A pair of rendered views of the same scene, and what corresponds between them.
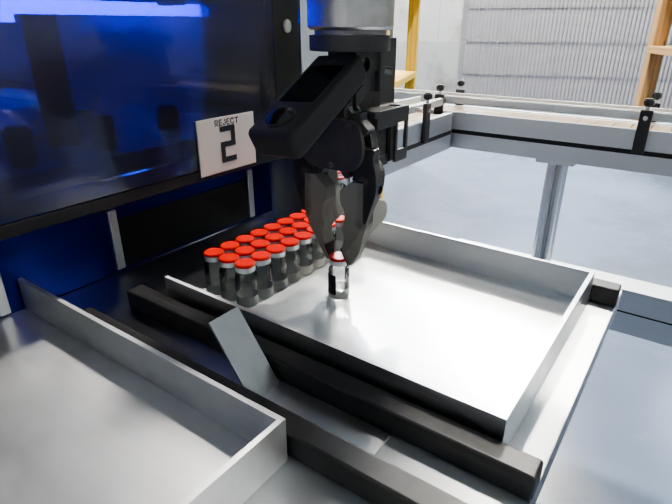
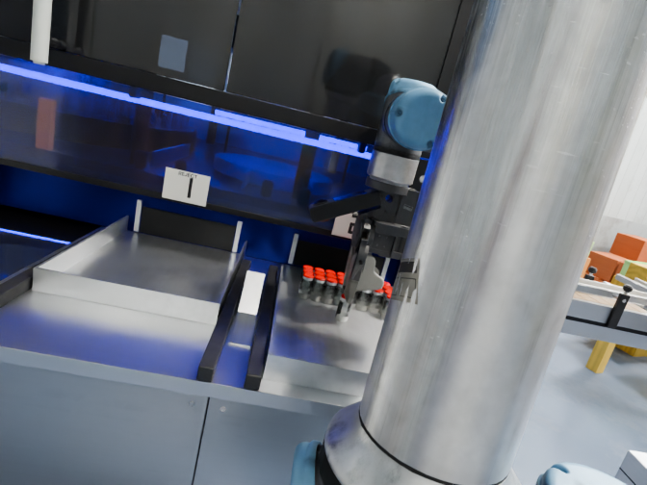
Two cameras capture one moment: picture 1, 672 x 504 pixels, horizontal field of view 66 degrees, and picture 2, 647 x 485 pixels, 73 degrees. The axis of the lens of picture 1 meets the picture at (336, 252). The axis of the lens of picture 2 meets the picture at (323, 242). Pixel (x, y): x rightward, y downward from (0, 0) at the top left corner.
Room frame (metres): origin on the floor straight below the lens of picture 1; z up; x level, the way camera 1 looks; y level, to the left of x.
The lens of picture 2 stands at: (-0.04, -0.48, 1.20)
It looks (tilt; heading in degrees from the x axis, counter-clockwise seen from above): 15 degrees down; 48
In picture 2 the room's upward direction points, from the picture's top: 14 degrees clockwise
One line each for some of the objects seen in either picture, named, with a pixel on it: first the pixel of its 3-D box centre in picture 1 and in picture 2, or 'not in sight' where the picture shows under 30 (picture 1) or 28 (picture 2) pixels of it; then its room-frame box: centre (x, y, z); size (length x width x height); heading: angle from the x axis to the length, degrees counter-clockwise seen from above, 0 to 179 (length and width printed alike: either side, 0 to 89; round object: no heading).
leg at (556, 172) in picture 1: (535, 292); not in sight; (1.27, -0.56, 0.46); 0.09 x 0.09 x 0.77; 54
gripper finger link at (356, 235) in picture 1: (368, 217); (366, 281); (0.48, -0.03, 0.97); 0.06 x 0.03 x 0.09; 144
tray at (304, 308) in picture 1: (381, 290); (351, 324); (0.46, -0.05, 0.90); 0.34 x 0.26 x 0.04; 54
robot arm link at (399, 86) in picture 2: not in sight; (405, 119); (0.48, -0.01, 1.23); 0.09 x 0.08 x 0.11; 49
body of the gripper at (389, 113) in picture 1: (353, 104); (382, 218); (0.49, -0.02, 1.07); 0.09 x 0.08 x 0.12; 144
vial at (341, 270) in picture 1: (338, 277); (344, 308); (0.47, 0.00, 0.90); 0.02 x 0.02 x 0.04
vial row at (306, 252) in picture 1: (297, 256); (347, 294); (0.52, 0.04, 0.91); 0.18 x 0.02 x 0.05; 144
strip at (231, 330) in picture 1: (295, 377); (248, 305); (0.30, 0.03, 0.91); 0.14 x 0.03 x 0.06; 55
